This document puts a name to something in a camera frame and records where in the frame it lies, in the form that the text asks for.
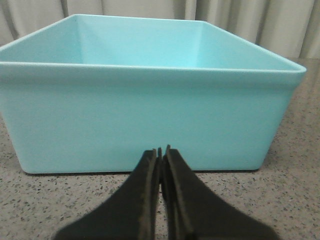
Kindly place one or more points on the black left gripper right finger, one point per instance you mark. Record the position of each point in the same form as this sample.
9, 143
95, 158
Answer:
194, 212

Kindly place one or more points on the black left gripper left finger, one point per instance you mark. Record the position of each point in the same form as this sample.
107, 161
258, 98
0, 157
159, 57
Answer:
130, 213

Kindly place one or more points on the light blue plastic box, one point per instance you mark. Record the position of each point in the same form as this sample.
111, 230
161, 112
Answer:
90, 93

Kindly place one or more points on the grey pleated curtain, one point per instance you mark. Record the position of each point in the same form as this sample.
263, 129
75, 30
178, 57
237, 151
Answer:
290, 28

